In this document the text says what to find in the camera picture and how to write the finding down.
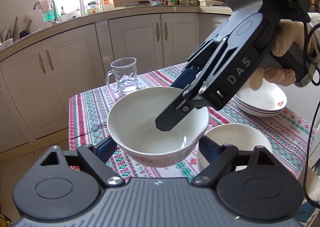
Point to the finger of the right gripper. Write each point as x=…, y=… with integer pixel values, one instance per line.
x=176, y=111
x=187, y=76

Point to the right hand beige glove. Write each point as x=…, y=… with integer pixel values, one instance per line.
x=289, y=32

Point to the white ceramic bowl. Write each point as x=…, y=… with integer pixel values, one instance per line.
x=245, y=138

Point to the white bowl pink flowers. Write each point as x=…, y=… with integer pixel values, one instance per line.
x=139, y=125

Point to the clear glass mug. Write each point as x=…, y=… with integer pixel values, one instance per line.
x=124, y=71

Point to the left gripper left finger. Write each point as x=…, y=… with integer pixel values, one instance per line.
x=105, y=149

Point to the white rectangular tray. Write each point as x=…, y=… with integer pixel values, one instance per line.
x=208, y=3

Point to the steel steamer pot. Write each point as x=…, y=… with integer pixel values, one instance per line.
x=313, y=5

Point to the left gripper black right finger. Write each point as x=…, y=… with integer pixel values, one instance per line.
x=209, y=149

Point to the white kitchen cabinets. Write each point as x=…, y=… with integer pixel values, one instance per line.
x=38, y=81

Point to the kitchen faucet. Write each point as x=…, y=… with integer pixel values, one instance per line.
x=48, y=9

